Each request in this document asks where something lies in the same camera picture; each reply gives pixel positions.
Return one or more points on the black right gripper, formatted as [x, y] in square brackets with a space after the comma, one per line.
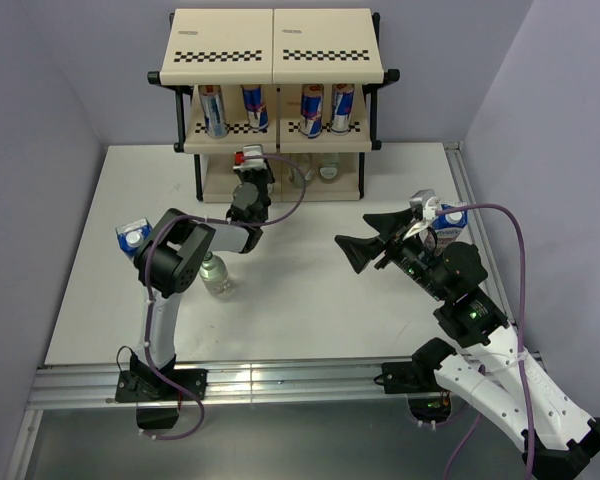
[358, 251]

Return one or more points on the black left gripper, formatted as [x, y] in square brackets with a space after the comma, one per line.
[267, 173]

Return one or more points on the clear glass bottle green cap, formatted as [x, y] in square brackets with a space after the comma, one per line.
[328, 167]
[304, 173]
[215, 276]

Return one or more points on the blue silver energy drink can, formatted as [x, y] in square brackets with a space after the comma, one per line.
[311, 110]
[342, 101]

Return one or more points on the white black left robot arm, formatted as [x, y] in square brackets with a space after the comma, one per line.
[169, 260]

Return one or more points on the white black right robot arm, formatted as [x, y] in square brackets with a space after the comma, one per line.
[481, 359]

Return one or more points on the beige three-tier shelf rack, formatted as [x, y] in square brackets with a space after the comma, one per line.
[281, 50]

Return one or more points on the blue purple berry juice carton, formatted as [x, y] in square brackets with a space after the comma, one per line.
[444, 229]

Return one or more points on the blue Fontana juice carton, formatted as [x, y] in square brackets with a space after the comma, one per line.
[132, 235]

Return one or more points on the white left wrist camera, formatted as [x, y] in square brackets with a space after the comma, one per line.
[249, 158]

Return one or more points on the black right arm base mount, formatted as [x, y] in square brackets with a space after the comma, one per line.
[427, 402]

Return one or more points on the aluminium mounting rail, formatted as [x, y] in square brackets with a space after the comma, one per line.
[228, 383]

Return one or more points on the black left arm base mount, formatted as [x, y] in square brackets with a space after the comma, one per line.
[157, 403]

